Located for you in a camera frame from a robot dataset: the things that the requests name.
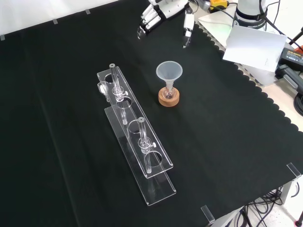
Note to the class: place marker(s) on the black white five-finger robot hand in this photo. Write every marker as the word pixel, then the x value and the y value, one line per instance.
pixel 170 9

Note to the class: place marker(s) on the clear glass weighing funnel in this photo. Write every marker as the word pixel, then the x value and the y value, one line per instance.
pixel 102 88

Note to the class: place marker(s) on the translucent plastic funnel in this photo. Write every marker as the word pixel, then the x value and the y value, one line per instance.
pixel 169 71

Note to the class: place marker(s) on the clear acrylic funnel stand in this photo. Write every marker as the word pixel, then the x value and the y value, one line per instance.
pixel 155 189

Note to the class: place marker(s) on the pale base board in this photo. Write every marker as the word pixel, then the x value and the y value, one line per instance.
pixel 213 22

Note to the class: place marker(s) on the yellow stop button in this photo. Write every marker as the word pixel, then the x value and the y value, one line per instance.
pixel 219 3

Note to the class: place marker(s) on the clear cloth clip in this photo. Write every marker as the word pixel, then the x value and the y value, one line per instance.
pixel 294 170
pixel 207 214
pixel 87 11
pixel 55 21
pixel 2 37

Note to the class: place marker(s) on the small round-bottom glass flask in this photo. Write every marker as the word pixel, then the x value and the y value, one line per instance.
pixel 169 94

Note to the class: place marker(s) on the white paper sheet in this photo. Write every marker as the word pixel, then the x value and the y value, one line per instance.
pixel 255 47

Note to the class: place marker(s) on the black tripod leg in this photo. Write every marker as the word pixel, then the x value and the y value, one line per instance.
pixel 296 37

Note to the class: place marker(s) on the black power adapter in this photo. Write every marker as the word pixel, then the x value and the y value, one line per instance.
pixel 292 56

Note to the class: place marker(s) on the black plastic device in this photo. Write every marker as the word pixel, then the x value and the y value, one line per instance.
pixel 287 75

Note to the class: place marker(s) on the black bench cloth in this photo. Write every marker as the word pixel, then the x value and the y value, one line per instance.
pixel 213 142

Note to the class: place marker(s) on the white table leg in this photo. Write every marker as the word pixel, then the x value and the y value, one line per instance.
pixel 287 194

